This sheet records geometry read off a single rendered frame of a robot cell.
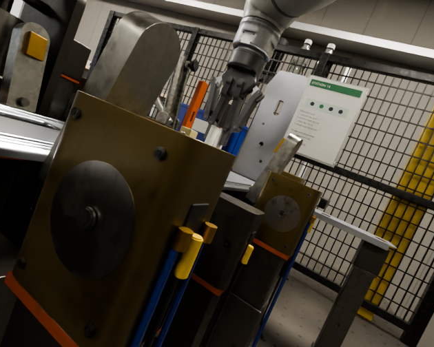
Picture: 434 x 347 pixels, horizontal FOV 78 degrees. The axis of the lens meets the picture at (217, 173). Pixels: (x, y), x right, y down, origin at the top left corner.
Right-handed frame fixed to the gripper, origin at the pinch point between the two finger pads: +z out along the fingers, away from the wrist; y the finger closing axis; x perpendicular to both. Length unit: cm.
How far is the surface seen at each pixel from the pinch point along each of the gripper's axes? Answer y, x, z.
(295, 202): 22.3, -8.6, 4.0
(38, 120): -1.6, -35.8, 5.3
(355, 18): -25, 214, -158
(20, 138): 8.0, -42.3, 5.3
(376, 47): 4, 198, -128
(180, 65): -15.0, -1.7, -13.7
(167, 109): -14.1, -1.7, -3.1
